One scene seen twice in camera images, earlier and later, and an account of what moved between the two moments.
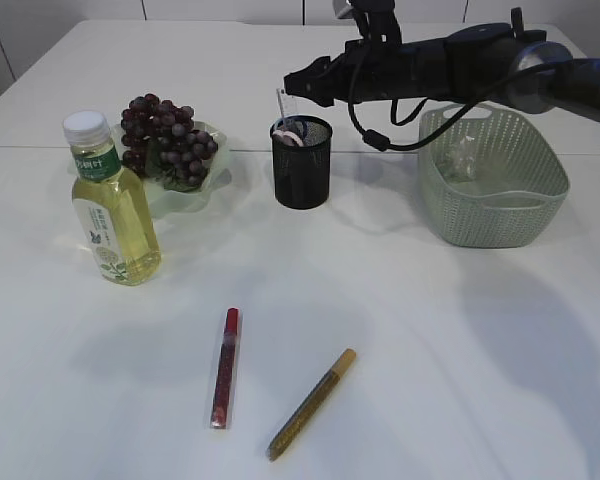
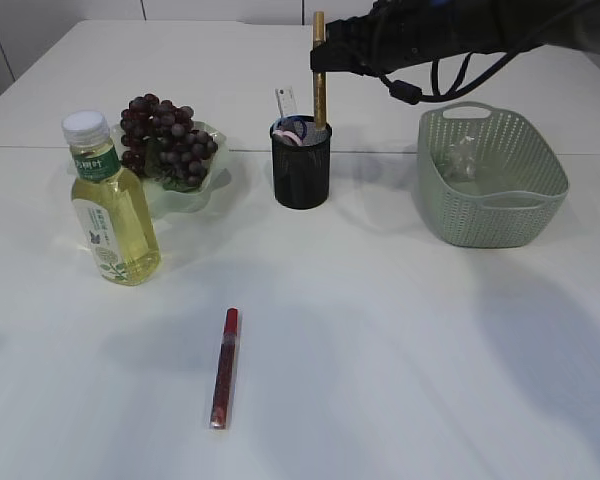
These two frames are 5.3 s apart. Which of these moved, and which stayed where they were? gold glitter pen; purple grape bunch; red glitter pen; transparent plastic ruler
Moved: gold glitter pen
Stayed: purple grape bunch; red glitter pen; transparent plastic ruler
